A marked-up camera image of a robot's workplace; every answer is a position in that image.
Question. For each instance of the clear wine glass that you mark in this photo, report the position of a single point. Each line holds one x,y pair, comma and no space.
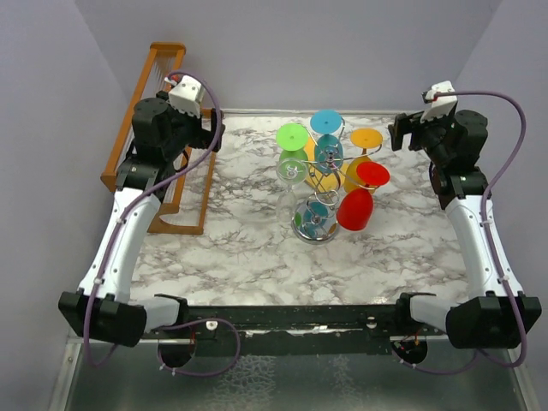
290,172

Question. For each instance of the blue plastic wine glass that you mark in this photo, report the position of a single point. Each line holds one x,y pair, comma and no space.
326,128

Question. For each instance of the chrome wine glass rack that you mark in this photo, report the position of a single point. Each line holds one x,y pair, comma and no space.
315,215

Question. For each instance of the green plastic wine glass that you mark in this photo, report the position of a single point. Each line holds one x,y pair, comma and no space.
292,138

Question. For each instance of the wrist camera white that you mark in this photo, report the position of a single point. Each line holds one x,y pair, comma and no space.
186,94
439,105

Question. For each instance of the wooden dish rack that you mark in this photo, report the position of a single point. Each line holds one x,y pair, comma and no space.
162,58

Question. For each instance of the red plastic wine glass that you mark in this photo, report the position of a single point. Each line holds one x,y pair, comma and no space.
363,177

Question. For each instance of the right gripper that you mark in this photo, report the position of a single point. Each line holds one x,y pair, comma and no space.
407,122

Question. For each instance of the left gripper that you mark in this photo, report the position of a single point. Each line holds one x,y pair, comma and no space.
205,136

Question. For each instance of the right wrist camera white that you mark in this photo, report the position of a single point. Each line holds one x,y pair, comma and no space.
439,105

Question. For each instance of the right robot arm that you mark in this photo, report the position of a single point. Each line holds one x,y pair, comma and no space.
497,313

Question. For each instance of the black mounting rail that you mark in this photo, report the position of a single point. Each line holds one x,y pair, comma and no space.
293,330

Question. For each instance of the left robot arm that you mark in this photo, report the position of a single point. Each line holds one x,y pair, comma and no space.
100,308

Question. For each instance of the yellow plastic wine glass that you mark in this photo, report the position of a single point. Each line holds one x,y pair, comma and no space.
366,139

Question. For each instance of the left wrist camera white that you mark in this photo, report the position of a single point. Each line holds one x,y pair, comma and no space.
186,94

